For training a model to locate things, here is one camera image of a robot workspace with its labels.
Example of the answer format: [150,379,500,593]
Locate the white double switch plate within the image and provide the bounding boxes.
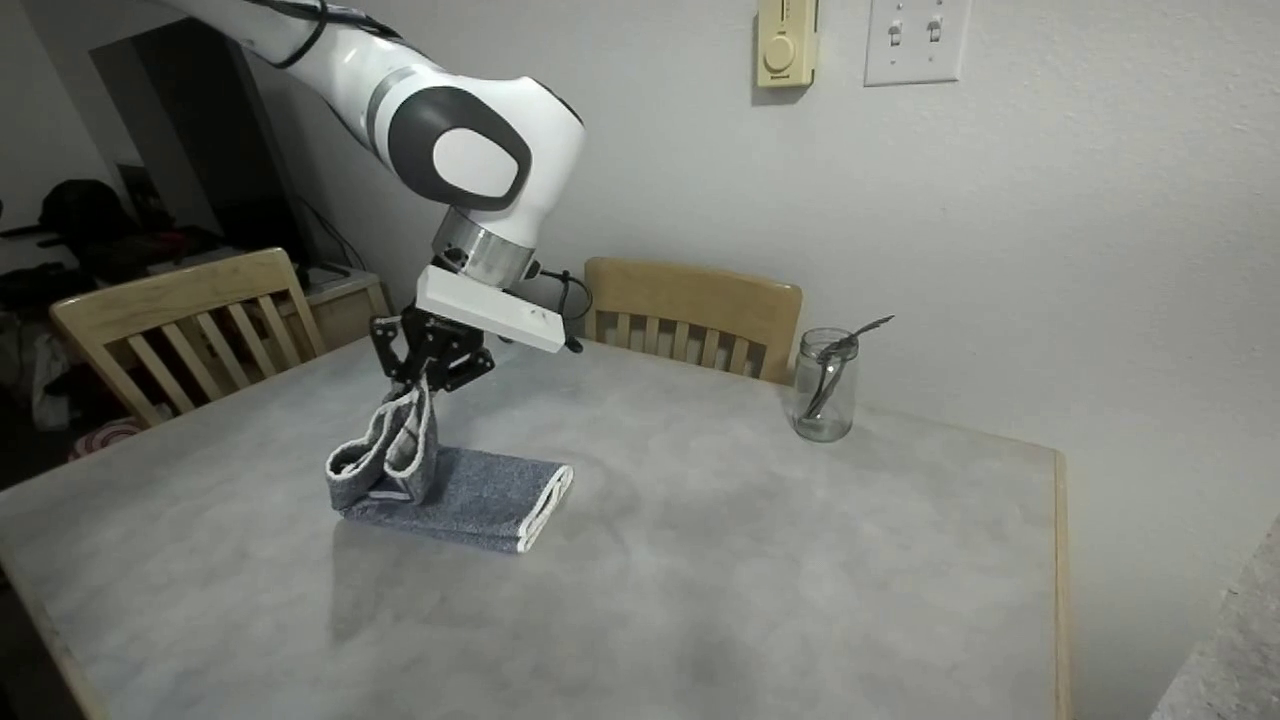
[863,0,972,88]

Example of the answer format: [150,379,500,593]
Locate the metal spoon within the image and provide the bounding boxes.
[803,315,895,422]

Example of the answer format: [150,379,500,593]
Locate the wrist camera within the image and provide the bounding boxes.
[414,264,568,355]

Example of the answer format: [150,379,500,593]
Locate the grey towel with white trim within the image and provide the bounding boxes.
[325,383,576,556]

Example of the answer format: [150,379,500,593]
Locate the speckled stone counter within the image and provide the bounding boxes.
[1148,518,1280,720]

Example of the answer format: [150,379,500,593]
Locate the black bag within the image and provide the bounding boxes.
[36,178,136,257]

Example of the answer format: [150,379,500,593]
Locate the light wooden slat-back chair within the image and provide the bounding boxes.
[582,256,805,387]
[49,247,328,430]

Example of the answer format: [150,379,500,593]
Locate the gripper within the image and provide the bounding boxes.
[369,306,497,394]

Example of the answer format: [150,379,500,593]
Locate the small wooden side table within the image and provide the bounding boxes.
[296,264,393,353]

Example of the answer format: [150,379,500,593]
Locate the pink striped cloth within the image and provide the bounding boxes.
[68,416,149,462]

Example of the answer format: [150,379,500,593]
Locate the clear glass jar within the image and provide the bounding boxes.
[791,327,860,444]

